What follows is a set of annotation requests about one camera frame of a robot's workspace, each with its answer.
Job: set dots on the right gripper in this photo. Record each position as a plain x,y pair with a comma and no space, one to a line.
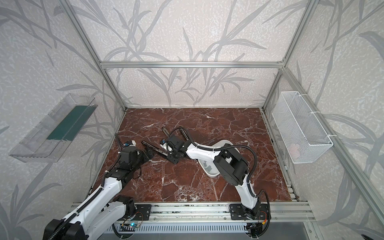
174,139

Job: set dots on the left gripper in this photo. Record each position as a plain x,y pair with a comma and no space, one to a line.
146,152

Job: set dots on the black stapler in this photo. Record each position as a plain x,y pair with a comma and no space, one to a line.
185,133
162,153

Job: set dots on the beige stapler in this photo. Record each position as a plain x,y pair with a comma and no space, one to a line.
165,131

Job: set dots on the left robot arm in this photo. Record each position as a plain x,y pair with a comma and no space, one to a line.
104,206

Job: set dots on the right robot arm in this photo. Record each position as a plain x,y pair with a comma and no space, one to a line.
236,173

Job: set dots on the white oval tray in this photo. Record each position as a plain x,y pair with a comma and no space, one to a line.
214,160

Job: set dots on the staple strip in tray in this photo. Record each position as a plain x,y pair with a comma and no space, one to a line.
206,164

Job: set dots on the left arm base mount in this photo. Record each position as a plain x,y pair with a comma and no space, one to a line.
140,212

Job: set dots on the aluminium front rail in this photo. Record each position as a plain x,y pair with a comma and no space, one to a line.
219,212

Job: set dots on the clear plastic wall bin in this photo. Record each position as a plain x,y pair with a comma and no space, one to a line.
47,142

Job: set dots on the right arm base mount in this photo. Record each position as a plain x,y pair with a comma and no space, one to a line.
259,212

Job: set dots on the white wire basket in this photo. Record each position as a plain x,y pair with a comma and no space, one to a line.
304,136

